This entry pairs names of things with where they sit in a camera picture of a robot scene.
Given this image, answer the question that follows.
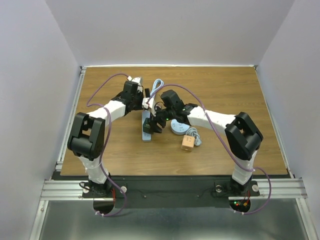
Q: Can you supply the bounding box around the light blue power cord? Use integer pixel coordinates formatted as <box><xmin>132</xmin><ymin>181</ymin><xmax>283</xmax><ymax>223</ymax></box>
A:
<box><xmin>149</xmin><ymin>78</ymin><xmax>165</xmax><ymax>100</ymax></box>

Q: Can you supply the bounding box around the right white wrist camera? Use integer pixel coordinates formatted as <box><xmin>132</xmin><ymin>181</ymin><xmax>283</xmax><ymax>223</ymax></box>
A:
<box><xmin>142</xmin><ymin>97</ymin><xmax>156</xmax><ymax>112</ymax></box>

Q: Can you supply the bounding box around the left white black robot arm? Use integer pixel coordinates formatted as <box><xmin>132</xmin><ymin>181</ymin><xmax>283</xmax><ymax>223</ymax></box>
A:
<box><xmin>67</xmin><ymin>77</ymin><xmax>144</xmax><ymax>197</ymax></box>

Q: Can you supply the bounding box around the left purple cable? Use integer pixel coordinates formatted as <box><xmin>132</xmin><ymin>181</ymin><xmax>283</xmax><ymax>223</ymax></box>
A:
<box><xmin>86</xmin><ymin>72</ymin><xmax>130</xmax><ymax>218</ymax></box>

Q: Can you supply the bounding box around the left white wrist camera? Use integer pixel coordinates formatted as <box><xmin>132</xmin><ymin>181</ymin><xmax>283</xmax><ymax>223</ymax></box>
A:
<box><xmin>124</xmin><ymin>75</ymin><xmax>143</xmax><ymax>87</ymax></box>

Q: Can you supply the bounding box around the orange cube socket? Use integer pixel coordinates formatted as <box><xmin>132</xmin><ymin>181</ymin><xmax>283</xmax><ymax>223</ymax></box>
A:
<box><xmin>181</xmin><ymin>135</ymin><xmax>195</xmax><ymax>152</ymax></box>

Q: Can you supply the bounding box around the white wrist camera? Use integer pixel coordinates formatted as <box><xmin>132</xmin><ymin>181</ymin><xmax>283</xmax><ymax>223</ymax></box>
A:
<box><xmin>124</xmin><ymin>75</ymin><xmax>143</xmax><ymax>87</ymax></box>
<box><xmin>142</xmin><ymin>97</ymin><xmax>156</xmax><ymax>112</ymax></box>

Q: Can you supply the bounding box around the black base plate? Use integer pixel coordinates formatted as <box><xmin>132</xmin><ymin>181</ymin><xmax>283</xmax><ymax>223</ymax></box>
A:
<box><xmin>79</xmin><ymin>175</ymin><xmax>260</xmax><ymax>214</ymax></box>

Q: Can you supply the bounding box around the light blue power strip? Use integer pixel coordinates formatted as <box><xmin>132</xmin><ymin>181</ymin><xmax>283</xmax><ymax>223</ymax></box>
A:
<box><xmin>141</xmin><ymin>110</ymin><xmax>152</xmax><ymax>142</ymax></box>

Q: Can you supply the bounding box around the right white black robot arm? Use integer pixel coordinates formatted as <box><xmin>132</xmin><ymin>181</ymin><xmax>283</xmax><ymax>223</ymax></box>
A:
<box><xmin>142</xmin><ymin>89</ymin><xmax>264</xmax><ymax>195</ymax></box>

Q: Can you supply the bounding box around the purple cable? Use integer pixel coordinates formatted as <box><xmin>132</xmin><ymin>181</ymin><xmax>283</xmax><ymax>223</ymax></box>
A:
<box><xmin>146</xmin><ymin>83</ymin><xmax>273</xmax><ymax>216</ymax></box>
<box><xmin>86</xmin><ymin>72</ymin><xmax>130</xmax><ymax>218</ymax></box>

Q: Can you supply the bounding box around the aluminium rail frame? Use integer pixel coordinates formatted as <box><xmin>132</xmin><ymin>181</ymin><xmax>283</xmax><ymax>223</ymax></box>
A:
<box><xmin>30</xmin><ymin>66</ymin><xmax>314</xmax><ymax>240</ymax></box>

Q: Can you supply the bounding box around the dark green cube adapter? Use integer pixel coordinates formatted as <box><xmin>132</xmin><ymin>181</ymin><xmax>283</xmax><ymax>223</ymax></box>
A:
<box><xmin>142</xmin><ymin>118</ymin><xmax>153</xmax><ymax>135</ymax></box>

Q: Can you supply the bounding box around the round light blue socket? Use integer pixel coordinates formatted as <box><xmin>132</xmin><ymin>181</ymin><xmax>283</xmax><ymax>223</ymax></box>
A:
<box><xmin>170</xmin><ymin>119</ymin><xmax>190</xmax><ymax>136</ymax></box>

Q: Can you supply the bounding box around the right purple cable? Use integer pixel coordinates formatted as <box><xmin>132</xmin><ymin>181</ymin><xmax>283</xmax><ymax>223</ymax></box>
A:
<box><xmin>146</xmin><ymin>83</ymin><xmax>273</xmax><ymax>216</ymax></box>

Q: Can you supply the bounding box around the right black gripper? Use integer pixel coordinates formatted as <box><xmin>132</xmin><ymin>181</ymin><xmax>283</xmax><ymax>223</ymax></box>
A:
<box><xmin>147</xmin><ymin>105</ymin><xmax>175</xmax><ymax>134</ymax></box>

